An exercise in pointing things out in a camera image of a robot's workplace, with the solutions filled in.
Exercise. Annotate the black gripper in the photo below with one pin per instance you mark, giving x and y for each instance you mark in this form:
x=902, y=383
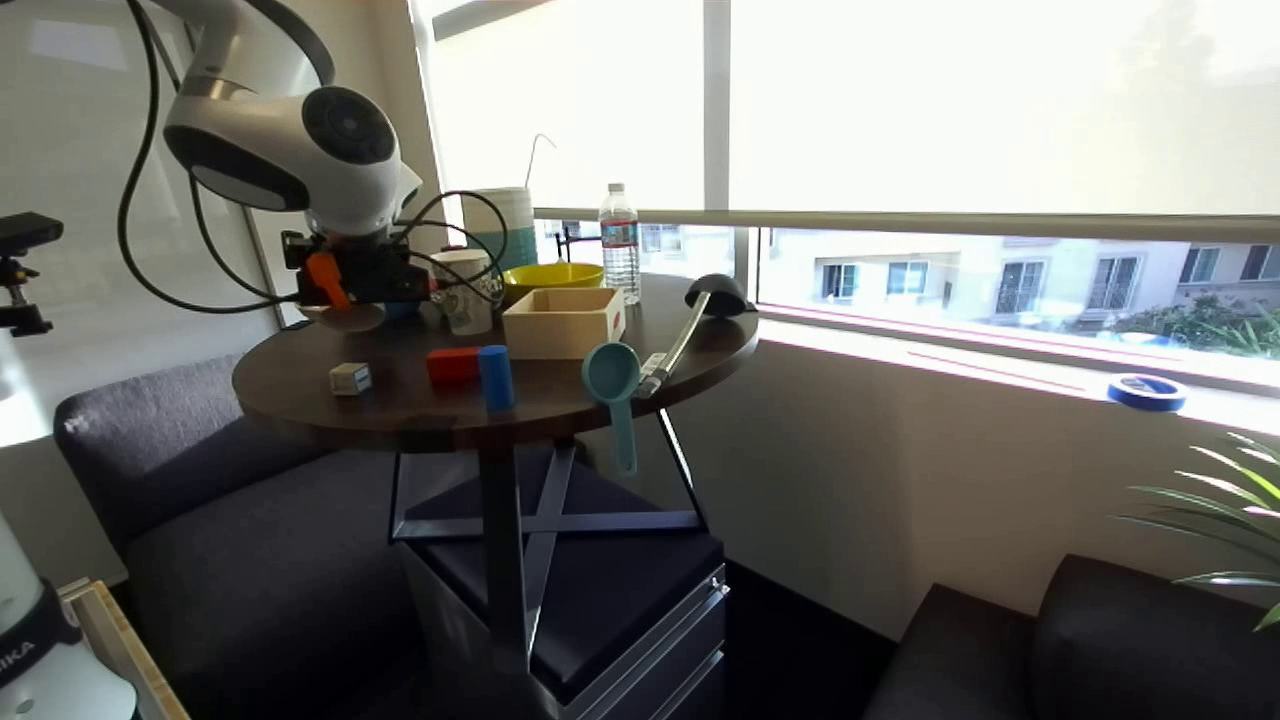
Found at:
x=343, y=276

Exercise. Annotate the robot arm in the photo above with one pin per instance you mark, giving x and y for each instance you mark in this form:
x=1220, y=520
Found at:
x=262, y=120

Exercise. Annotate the round wooden table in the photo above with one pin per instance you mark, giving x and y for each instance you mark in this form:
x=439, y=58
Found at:
x=524, y=455

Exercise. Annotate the small cream cube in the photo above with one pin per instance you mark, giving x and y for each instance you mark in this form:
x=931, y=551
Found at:
x=348, y=377

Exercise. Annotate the red block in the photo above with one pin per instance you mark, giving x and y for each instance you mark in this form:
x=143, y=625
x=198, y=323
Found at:
x=454, y=364

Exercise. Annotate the white teal tall container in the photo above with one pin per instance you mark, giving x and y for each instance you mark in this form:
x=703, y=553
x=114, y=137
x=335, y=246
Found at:
x=501, y=225

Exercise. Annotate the yellow bowl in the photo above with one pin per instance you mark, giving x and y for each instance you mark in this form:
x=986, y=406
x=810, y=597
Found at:
x=531, y=276

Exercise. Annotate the blue block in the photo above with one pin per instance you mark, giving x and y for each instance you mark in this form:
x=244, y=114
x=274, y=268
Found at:
x=498, y=377

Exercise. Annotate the wooden box tray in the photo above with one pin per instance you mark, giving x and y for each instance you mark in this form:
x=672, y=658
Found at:
x=560, y=323

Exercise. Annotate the clear water bottle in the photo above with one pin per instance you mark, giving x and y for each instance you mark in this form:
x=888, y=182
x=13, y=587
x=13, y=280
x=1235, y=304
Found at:
x=617, y=243

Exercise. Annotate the teal measuring scoop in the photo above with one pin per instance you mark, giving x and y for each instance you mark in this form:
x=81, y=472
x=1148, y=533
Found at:
x=608, y=377

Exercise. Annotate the black sofa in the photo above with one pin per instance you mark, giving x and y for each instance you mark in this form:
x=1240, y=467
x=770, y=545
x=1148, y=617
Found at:
x=256, y=567

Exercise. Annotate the black ladle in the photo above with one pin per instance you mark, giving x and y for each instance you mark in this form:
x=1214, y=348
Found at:
x=710, y=299

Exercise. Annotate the white device with black band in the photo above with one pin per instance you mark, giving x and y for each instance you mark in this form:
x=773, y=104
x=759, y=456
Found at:
x=46, y=666

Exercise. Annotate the blue tape roll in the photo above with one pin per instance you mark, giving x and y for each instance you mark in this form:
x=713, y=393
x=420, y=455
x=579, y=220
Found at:
x=1147, y=393

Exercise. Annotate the black armchair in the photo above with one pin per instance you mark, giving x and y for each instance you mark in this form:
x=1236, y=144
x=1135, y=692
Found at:
x=1106, y=645

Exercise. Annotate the green plant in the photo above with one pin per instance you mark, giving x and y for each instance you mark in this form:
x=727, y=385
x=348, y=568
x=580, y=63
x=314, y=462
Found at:
x=1228, y=502

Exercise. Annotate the black camera stand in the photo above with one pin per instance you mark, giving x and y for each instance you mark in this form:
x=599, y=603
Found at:
x=19, y=236

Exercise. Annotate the wooden frame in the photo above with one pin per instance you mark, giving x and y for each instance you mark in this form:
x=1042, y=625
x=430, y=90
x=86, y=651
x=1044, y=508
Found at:
x=120, y=651

